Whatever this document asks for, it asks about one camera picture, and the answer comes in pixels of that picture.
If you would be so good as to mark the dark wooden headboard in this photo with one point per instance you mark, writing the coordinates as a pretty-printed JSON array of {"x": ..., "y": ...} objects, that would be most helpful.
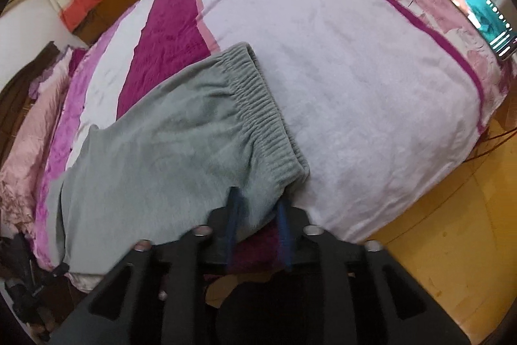
[{"x": 16, "y": 94}]

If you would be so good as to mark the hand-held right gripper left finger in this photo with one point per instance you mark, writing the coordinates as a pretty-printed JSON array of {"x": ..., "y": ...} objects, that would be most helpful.
[{"x": 232, "y": 217}]

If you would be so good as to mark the purple floral bedspread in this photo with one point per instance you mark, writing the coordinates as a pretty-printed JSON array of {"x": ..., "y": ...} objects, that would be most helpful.
[{"x": 343, "y": 86}]

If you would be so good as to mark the grey pants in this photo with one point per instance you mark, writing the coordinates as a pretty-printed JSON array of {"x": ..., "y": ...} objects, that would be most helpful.
[{"x": 161, "y": 151}]

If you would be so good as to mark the pink checked quilt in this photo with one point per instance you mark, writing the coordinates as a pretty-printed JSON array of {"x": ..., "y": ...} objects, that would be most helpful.
[{"x": 36, "y": 135}]

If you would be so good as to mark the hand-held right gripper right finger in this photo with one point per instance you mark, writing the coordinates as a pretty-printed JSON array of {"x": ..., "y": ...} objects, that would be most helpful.
[{"x": 285, "y": 232}]

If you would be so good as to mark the smartphone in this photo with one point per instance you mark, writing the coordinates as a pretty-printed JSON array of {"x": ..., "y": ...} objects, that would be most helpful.
[{"x": 472, "y": 5}]

